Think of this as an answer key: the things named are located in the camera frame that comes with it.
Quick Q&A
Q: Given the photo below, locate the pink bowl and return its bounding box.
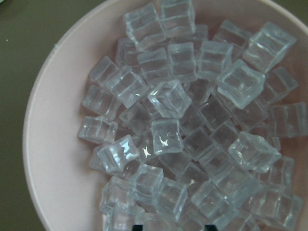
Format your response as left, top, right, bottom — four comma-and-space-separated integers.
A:
23, 0, 308, 231

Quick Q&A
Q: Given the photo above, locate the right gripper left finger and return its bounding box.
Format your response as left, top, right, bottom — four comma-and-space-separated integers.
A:
132, 225, 142, 231

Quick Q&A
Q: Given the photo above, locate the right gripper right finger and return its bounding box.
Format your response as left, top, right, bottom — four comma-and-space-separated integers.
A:
205, 224, 218, 231

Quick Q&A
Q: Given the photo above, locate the clear ice cube pile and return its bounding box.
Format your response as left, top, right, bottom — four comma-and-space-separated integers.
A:
78, 0, 308, 231

